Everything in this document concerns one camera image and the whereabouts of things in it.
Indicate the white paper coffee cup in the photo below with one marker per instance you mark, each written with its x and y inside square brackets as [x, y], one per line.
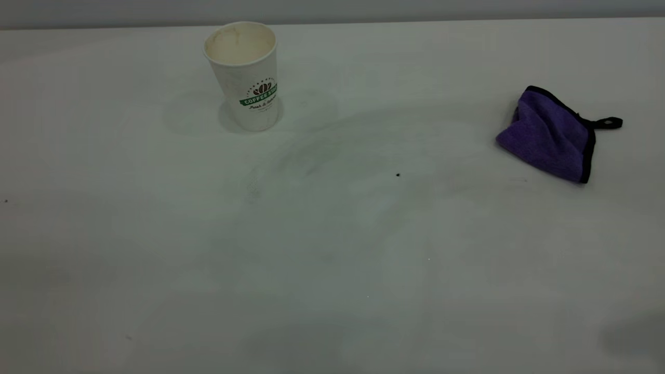
[244, 88]

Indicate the purple microfiber cloth black trim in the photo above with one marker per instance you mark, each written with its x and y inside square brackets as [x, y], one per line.
[550, 137]

